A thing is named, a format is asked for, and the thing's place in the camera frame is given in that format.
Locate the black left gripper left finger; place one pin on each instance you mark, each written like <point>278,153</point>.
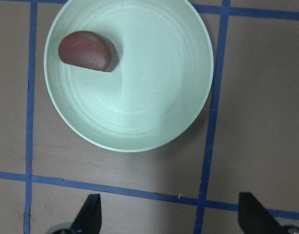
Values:
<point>88,219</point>

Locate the brown steamed bun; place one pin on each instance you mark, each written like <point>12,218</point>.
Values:
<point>89,50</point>

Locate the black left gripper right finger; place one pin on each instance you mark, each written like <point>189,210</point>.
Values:
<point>253,218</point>

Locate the light green plate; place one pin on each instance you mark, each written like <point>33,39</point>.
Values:
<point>159,86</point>

